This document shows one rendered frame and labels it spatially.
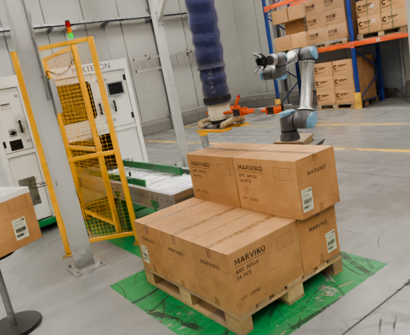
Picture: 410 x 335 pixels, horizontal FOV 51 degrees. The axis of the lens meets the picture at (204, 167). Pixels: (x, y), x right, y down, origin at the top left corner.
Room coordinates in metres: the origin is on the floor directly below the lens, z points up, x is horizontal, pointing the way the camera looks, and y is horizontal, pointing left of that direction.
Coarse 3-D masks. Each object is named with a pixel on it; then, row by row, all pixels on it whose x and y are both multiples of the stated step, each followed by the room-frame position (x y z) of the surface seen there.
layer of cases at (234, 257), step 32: (160, 224) 3.09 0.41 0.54; (192, 224) 2.96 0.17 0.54; (224, 224) 2.83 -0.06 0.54; (256, 224) 2.71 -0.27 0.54; (288, 224) 2.62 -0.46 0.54; (320, 224) 2.79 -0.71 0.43; (160, 256) 3.03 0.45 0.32; (192, 256) 2.64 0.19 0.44; (224, 256) 2.34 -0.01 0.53; (256, 256) 2.45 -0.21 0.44; (288, 256) 2.60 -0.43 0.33; (320, 256) 2.76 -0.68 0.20; (192, 288) 2.72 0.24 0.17; (224, 288) 2.40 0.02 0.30; (256, 288) 2.42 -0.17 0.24
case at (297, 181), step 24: (288, 144) 3.16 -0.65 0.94; (240, 168) 3.05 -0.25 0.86; (264, 168) 2.84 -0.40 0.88; (288, 168) 2.66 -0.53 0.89; (312, 168) 2.71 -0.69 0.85; (240, 192) 3.09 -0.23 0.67; (264, 192) 2.87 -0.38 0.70; (288, 192) 2.69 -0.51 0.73; (312, 192) 2.69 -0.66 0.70; (336, 192) 2.83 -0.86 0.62; (288, 216) 2.71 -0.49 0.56
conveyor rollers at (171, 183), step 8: (128, 168) 5.60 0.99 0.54; (136, 168) 5.47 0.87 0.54; (136, 176) 4.97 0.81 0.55; (144, 176) 4.92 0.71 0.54; (152, 176) 4.79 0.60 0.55; (160, 176) 4.74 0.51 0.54; (168, 176) 4.69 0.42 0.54; (176, 176) 4.55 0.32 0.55; (184, 176) 4.50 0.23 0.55; (152, 184) 4.46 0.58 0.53; (160, 184) 4.33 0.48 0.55; (168, 184) 4.28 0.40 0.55; (176, 184) 4.22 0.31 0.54; (184, 184) 4.17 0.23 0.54; (192, 184) 4.11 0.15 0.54
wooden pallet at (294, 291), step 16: (336, 256) 2.85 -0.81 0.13; (336, 272) 2.84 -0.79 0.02; (160, 288) 3.13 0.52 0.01; (176, 288) 3.05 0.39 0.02; (288, 288) 2.57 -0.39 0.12; (192, 304) 2.76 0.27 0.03; (208, 304) 2.73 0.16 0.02; (256, 304) 2.42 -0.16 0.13; (224, 320) 2.50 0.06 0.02; (240, 320) 2.33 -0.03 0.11
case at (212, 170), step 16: (224, 144) 3.70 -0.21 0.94; (240, 144) 3.55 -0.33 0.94; (256, 144) 3.41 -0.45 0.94; (192, 160) 3.54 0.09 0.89; (208, 160) 3.35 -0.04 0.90; (224, 160) 3.18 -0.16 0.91; (192, 176) 3.58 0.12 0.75; (208, 176) 3.39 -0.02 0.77; (224, 176) 3.21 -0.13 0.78; (208, 192) 3.42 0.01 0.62; (224, 192) 3.24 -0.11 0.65
